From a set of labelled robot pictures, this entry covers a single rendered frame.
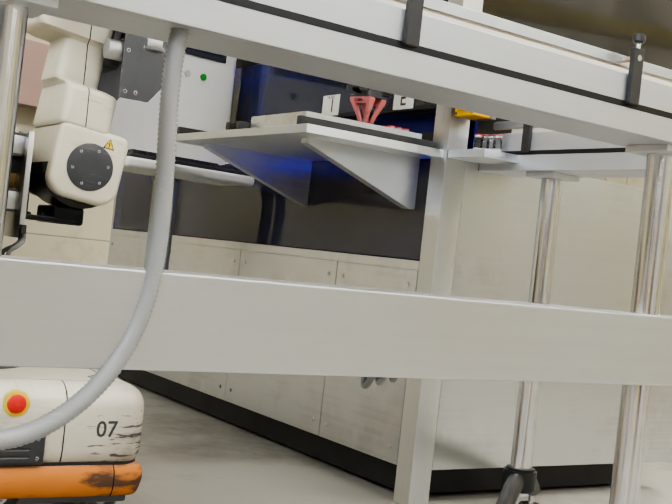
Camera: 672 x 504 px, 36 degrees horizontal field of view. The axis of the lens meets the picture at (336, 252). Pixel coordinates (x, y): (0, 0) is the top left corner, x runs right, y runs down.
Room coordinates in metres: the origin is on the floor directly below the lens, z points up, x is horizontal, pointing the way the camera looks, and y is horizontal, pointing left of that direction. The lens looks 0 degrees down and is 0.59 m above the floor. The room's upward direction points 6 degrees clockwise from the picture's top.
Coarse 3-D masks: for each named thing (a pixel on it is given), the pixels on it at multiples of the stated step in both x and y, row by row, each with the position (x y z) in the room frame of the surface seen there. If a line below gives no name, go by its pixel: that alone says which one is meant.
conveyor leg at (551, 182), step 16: (528, 176) 2.45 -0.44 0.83; (544, 176) 2.41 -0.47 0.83; (560, 176) 2.40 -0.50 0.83; (576, 176) 2.43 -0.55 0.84; (544, 192) 2.43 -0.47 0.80; (560, 192) 2.43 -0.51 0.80; (544, 208) 2.43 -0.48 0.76; (544, 224) 2.43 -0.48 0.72; (544, 240) 2.43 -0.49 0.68; (544, 256) 2.42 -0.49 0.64; (544, 272) 2.42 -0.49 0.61; (544, 288) 2.42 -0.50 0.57; (528, 384) 2.43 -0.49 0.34; (528, 400) 2.42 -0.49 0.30; (528, 416) 2.42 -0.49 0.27; (528, 432) 2.42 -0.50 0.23; (512, 448) 2.45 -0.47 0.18; (528, 448) 2.43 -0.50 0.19; (512, 464) 2.44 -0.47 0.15; (528, 464) 2.43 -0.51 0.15
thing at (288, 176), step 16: (208, 144) 2.82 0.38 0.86; (240, 160) 2.87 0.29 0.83; (256, 160) 2.90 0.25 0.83; (272, 160) 2.93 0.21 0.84; (288, 160) 2.96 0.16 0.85; (304, 160) 2.99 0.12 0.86; (256, 176) 2.91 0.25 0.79; (272, 176) 2.93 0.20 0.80; (288, 176) 2.96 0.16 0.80; (304, 176) 3.00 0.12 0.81; (288, 192) 2.97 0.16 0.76; (304, 192) 3.00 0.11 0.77
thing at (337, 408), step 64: (512, 192) 2.65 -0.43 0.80; (576, 192) 2.78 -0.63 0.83; (640, 192) 2.93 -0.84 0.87; (128, 256) 4.04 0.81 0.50; (192, 256) 3.59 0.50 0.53; (256, 256) 3.22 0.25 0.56; (320, 256) 2.93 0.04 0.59; (512, 256) 2.66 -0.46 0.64; (576, 256) 2.79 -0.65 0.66; (192, 384) 3.50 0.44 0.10; (256, 384) 3.15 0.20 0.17; (320, 384) 2.87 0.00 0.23; (384, 384) 2.63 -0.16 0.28; (448, 384) 2.56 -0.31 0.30; (512, 384) 2.69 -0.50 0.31; (576, 384) 2.83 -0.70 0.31; (384, 448) 2.61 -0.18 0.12; (448, 448) 2.58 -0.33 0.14; (576, 448) 2.84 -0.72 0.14
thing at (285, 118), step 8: (296, 112) 2.39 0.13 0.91; (304, 112) 2.37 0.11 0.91; (312, 112) 2.37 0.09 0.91; (256, 120) 2.55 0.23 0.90; (264, 120) 2.52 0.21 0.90; (272, 120) 2.48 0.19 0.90; (280, 120) 2.45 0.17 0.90; (288, 120) 2.42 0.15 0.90; (296, 120) 2.39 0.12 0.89; (336, 120) 2.40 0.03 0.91; (344, 120) 2.42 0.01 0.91; (352, 120) 2.43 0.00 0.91; (376, 128) 2.47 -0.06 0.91; (384, 128) 2.48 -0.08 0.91; (392, 128) 2.50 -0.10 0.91; (408, 136) 2.52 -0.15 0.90; (416, 136) 2.54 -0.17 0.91
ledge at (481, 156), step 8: (448, 152) 2.51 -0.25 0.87; (456, 152) 2.48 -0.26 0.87; (464, 152) 2.46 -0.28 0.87; (472, 152) 2.44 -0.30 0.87; (480, 152) 2.41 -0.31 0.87; (488, 152) 2.41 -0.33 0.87; (496, 152) 2.42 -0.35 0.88; (464, 160) 2.53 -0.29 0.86; (472, 160) 2.51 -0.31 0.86; (480, 160) 2.49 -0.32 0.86; (488, 160) 2.47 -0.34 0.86; (496, 160) 2.45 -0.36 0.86; (504, 160) 2.44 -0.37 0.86; (512, 160) 2.45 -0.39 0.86
